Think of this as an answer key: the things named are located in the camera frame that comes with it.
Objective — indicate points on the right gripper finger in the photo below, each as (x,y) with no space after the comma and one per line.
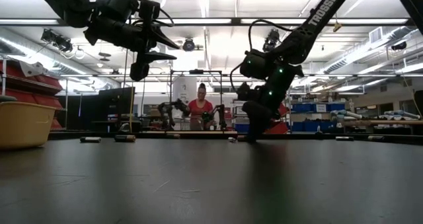
(259,128)
(250,129)

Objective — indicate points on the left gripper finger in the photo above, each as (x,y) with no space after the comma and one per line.
(160,56)
(163,37)

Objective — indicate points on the copper-top black battery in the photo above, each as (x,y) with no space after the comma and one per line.
(125,138)
(376,138)
(173,135)
(242,138)

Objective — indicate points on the background black robot arm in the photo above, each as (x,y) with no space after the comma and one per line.
(167,111)

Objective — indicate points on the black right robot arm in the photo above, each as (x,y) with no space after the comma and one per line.
(324,9)

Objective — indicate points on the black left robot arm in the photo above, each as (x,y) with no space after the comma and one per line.
(62,2)

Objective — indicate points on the single blue bin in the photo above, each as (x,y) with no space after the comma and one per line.
(240,128)

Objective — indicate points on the slanted red bin rack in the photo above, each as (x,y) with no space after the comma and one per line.
(279,129)

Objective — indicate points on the silver battery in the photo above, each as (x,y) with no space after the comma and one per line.
(90,139)
(344,138)
(232,139)

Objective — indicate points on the blue bins with white label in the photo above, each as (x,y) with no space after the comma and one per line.
(302,108)

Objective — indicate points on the white round pillar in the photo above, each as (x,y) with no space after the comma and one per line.
(180,92)

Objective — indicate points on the long row of blue bins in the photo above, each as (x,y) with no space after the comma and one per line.
(310,126)

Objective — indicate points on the person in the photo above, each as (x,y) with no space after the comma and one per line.
(200,108)

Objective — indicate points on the black computer monitor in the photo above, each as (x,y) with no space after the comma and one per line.
(115,101)

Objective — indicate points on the grey material roll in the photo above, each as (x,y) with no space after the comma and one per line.
(401,114)
(347,114)

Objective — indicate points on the red bin shelving unit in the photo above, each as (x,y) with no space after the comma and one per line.
(49,82)

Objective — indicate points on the wooden workbench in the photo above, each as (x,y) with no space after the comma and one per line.
(390,122)

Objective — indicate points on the white ceiling vent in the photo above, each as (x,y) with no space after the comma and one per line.
(376,35)

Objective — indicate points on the yellow plastic bin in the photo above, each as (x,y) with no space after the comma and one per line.
(23,126)

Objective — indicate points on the black ceiling speaker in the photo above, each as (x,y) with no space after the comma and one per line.
(399,46)

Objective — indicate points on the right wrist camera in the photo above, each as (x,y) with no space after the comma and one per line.
(244,91)

